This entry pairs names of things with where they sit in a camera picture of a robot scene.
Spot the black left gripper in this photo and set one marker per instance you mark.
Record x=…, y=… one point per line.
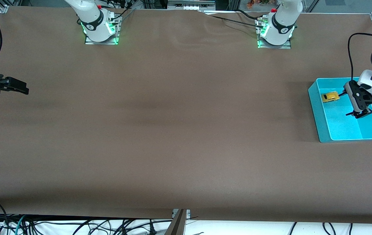
x=358, y=98

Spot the yellow beetle toy car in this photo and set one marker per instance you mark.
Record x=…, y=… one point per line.
x=330, y=97

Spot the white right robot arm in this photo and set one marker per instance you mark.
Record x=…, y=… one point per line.
x=94, y=23

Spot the teal plastic bin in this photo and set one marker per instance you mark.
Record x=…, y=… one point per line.
x=342, y=127

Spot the white power strip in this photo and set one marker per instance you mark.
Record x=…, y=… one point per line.
x=190, y=6

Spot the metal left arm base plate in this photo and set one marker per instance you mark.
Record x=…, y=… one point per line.
x=275, y=47

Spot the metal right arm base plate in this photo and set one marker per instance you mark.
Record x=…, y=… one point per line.
x=102, y=42

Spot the metal table bracket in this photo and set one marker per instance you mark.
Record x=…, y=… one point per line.
x=177, y=225

